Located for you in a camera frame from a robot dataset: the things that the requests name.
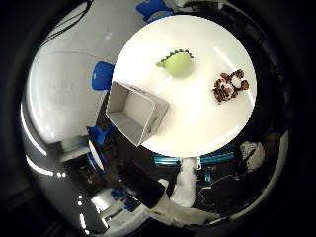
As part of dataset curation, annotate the green dinosaur plush toy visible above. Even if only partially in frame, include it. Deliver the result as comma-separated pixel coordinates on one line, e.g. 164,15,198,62
155,48,195,78

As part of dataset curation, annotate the grey fabric container box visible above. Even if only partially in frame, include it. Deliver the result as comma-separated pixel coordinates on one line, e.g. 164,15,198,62
105,80,171,147

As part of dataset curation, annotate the person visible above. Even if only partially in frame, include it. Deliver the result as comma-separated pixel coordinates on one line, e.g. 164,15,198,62
238,140,267,173

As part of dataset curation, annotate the blue chair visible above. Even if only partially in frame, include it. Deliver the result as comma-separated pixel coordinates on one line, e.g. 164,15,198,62
135,0,175,24
86,124,117,146
91,61,116,92

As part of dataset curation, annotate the brown striped tiger plush toy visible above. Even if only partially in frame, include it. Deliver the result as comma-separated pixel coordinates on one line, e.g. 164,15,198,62
212,68,251,105

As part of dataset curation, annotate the cyan aluminium frame rail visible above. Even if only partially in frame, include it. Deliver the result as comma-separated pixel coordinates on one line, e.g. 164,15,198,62
153,150,237,166

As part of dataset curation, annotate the black cable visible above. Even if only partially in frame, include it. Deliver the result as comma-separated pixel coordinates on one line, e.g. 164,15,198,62
41,0,94,47

